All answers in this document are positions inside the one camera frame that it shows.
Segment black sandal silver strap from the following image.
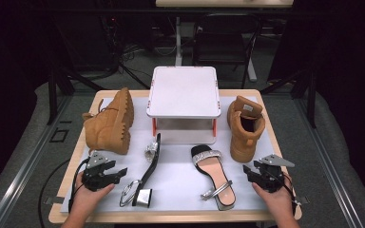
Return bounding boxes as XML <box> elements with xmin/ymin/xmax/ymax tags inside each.
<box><xmin>190</xmin><ymin>144</ymin><xmax>237</xmax><ymax>212</ymax></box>
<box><xmin>119</xmin><ymin>132</ymin><xmax>162</xmax><ymax>208</ymax></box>

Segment white shoe rack orange posts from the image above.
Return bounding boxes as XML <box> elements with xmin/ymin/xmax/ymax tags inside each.
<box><xmin>145</xmin><ymin>66</ymin><xmax>221</xmax><ymax>146</ymax></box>

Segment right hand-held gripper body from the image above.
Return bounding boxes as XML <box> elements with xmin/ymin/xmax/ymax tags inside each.
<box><xmin>250</xmin><ymin>154</ymin><xmax>296</xmax><ymax>194</ymax></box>

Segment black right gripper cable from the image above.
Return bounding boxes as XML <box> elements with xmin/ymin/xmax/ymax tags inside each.
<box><xmin>281</xmin><ymin>172</ymin><xmax>298</xmax><ymax>217</ymax></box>

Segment black metal stand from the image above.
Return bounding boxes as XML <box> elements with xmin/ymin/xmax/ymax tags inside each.
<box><xmin>259</xmin><ymin>66</ymin><xmax>318</xmax><ymax>128</ymax></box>
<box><xmin>46</xmin><ymin>63</ymin><xmax>108</xmax><ymax>126</ymax></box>

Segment tan suede boot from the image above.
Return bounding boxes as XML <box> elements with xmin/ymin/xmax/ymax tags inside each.
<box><xmin>82</xmin><ymin>87</ymin><xmax>135</xmax><ymax>156</ymax></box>
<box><xmin>226</xmin><ymin>95</ymin><xmax>266</xmax><ymax>164</ymax></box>

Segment bundle of floor cables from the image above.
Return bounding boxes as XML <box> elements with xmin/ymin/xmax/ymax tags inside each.
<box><xmin>117</xmin><ymin>41</ymin><xmax>179</xmax><ymax>66</ymax></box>

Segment person's right hand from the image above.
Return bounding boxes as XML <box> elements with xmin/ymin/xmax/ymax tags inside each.
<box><xmin>251</xmin><ymin>174</ymin><xmax>296</xmax><ymax>219</ymax></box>

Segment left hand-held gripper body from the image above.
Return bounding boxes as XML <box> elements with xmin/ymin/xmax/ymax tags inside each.
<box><xmin>82</xmin><ymin>151</ymin><xmax>122</xmax><ymax>193</ymax></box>

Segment person's left hand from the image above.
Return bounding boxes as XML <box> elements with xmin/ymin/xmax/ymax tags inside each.
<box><xmin>69</xmin><ymin>172</ymin><xmax>117</xmax><ymax>219</ymax></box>

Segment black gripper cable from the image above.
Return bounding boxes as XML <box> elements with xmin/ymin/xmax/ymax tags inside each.
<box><xmin>37</xmin><ymin>158</ymin><xmax>89</xmax><ymax>228</ymax></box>
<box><xmin>281</xmin><ymin>172</ymin><xmax>298</xmax><ymax>217</ymax></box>

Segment white desk leg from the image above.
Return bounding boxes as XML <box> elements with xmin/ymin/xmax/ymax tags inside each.
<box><xmin>174</xmin><ymin>15</ymin><xmax>184</xmax><ymax>67</ymax></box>
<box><xmin>246</xmin><ymin>47</ymin><xmax>259</xmax><ymax>83</ymax></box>

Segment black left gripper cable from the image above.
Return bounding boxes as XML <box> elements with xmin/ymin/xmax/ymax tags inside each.
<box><xmin>37</xmin><ymin>158</ymin><xmax>89</xmax><ymax>228</ymax></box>

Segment black chair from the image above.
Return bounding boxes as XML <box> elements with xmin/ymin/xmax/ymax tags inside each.
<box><xmin>193</xmin><ymin>12</ymin><xmax>262</xmax><ymax>89</ymax></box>

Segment white table mat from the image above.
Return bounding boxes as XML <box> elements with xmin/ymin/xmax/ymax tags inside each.
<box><xmin>60</xmin><ymin>96</ymin><xmax>275</xmax><ymax>214</ymax></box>

